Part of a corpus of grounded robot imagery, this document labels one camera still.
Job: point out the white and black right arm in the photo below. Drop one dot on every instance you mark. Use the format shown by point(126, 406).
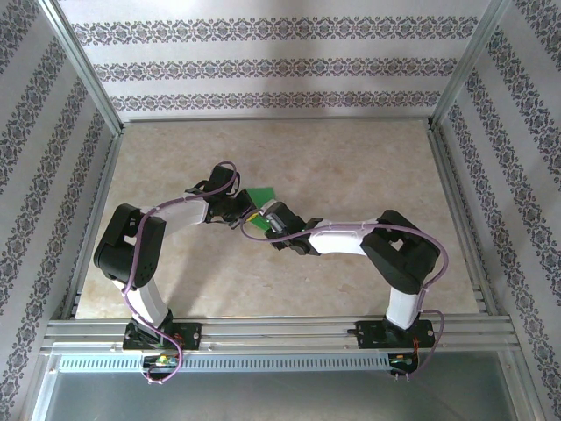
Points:
point(394, 254)

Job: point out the grey sheet metal panel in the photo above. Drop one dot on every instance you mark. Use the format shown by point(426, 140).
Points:
point(280, 399)

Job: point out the small electronics board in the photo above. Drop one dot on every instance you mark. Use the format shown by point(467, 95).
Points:
point(401, 359)
point(163, 361)

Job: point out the aluminium table edge rail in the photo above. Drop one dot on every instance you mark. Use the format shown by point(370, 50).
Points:
point(94, 219)
point(464, 219)
point(276, 119)

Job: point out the long aluminium mounting rail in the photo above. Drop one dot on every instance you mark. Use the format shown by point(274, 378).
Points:
point(280, 333)

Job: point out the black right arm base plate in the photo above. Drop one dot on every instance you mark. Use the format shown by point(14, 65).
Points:
point(368, 335)

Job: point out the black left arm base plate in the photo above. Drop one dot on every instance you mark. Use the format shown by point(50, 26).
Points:
point(193, 335)

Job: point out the aluminium frame post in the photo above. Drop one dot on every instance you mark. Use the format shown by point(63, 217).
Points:
point(83, 70)
point(469, 66)

